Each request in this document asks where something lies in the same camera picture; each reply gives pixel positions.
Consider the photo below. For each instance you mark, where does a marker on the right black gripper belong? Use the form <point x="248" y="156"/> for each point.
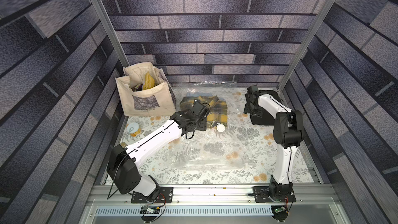
<point x="253" y="109"/>

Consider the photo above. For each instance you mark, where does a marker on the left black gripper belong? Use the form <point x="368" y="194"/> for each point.
<point x="203" y="126"/>

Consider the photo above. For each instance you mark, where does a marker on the black tray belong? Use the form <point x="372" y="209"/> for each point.
<point x="268" y="101"/>

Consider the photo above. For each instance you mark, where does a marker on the yellow black plaid shirt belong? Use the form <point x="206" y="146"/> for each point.
<point x="218" y="109"/>

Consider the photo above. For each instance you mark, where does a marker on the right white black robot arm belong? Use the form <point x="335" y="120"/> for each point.
<point x="288" y="133"/>

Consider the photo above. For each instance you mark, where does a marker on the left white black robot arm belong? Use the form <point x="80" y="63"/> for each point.
<point x="124" y="162"/>

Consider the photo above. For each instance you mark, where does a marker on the white round bag valve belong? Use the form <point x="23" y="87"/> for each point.
<point x="220" y="128"/>

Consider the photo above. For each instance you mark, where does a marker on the beige canvas tote bag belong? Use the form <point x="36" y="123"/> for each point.
<point x="156" y="101"/>

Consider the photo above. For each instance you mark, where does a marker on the floral patterned table cloth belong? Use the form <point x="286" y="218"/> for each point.
<point x="243" y="154"/>

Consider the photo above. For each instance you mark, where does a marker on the yellow snack packet in tote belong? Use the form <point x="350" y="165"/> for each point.
<point x="149" y="82"/>

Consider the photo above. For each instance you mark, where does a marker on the left small circuit board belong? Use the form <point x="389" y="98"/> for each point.
<point x="150" y="210"/>

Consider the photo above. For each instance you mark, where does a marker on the small circuit board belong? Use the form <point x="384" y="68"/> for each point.
<point x="279" y="213"/>
<point x="150" y="210"/>

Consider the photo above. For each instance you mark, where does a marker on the right small circuit board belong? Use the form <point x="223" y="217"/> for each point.
<point x="279" y="213"/>

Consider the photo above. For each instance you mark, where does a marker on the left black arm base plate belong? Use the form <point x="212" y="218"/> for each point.
<point x="160" y="195"/>

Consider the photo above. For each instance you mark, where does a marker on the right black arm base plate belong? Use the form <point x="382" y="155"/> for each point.
<point x="263" y="194"/>

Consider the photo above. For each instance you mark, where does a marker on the aluminium front rail frame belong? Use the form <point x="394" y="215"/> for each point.
<point x="216" y="204"/>

